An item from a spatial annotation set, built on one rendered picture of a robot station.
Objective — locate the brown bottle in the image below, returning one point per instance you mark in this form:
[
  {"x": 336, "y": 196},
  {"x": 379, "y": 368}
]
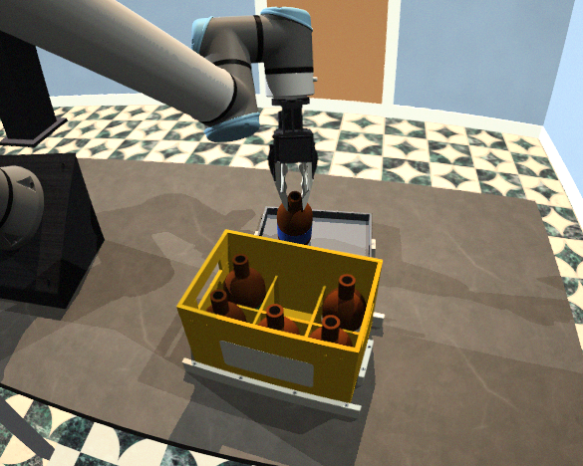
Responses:
[
  {"x": 295, "y": 225},
  {"x": 221, "y": 306},
  {"x": 330, "y": 332},
  {"x": 347, "y": 304},
  {"x": 244, "y": 286},
  {"x": 277, "y": 321}
]

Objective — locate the yellow bottle crate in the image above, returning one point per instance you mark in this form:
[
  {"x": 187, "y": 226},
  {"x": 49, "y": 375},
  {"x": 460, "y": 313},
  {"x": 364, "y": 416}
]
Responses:
[{"x": 298, "y": 278}]

